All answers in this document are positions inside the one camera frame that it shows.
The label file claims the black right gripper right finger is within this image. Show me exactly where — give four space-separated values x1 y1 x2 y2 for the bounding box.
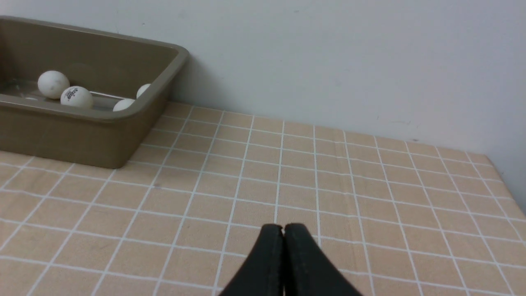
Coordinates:
282 223 361 296

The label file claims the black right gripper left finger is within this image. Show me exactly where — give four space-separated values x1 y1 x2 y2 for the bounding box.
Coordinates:
220 224 284 296

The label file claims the white ball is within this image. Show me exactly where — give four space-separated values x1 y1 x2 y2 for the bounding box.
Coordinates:
37 70 71 99
136 83 151 99
60 86 94 109
113 99 135 112

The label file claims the checkered orange tablecloth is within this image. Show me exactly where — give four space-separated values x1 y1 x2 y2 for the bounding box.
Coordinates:
0 103 526 296

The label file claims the olive plastic bin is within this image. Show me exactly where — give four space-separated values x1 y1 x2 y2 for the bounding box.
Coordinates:
0 16 189 169

